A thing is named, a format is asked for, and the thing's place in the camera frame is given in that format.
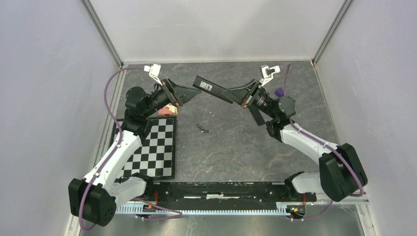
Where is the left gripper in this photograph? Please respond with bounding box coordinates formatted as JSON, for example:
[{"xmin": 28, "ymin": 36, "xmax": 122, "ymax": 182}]
[{"xmin": 143, "ymin": 77, "xmax": 201, "ymax": 118}]

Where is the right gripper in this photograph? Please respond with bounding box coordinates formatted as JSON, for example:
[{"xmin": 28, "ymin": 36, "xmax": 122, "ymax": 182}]
[{"xmin": 221, "ymin": 79, "xmax": 277, "ymax": 119}]

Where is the black remote with green button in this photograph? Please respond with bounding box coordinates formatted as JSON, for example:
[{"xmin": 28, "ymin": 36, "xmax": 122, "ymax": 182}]
[{"xmin": 193, "ymin": 76, "xmax": 233, "ymax": 104}]

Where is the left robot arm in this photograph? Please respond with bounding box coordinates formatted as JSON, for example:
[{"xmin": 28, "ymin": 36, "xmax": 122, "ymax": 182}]
[{"xmin": 68, "ymin": 78, "xmax": 201, "ymax": 231}]

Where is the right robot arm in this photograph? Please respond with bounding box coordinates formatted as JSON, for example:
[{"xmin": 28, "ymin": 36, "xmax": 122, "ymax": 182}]
[{"xmin": 166, "ymin": 76, "xmax": 368, "ymax": 202}]

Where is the red beige small box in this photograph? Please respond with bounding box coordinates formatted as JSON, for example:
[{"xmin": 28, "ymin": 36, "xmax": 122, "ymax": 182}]
[{"xmin": 157, "ymin": 104, "xmax": 178, "ymax": 116}]

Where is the purple cube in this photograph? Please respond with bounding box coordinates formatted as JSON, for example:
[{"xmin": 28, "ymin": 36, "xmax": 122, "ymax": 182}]
[{"xmin": 275, "ymin": 88, "xmax": 286, "ymax": 97}]

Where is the black white checkerboard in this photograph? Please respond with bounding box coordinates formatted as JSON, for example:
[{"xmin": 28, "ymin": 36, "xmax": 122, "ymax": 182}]
[{"xmin": 116, "ymin": 116, "xmax": 177, "ymax": 182}]

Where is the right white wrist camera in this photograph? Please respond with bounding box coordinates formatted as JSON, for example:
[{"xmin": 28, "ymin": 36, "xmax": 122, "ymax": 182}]
[{"xmin": 260, "ymin": 65, "xmax": 280, "ymax": 87}]

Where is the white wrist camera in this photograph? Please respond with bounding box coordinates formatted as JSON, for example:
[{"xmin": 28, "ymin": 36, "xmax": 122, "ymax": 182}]
[
  {"xmin": 144, "ymin": 63, "xmax": 162, "ymax": 86},
  {"xmin": 260, "ymin": 65, "xmax": 280, "ymax": 87}
]

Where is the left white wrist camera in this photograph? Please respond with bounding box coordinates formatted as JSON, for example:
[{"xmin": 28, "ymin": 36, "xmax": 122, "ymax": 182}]
[{"xmin": 144, "ymin": 63, "xmax": 162, "ymax": 86}]

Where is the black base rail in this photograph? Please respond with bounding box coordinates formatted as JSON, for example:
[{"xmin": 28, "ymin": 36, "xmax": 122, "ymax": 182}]
[{"xmin": 140, "ymin": 181, "xmax": 317, "ymax": 210}]

